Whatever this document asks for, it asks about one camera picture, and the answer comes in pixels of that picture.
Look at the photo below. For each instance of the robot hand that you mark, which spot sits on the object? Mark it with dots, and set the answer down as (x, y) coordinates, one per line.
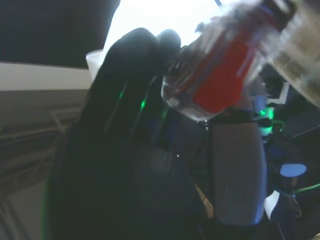
(105, 162)

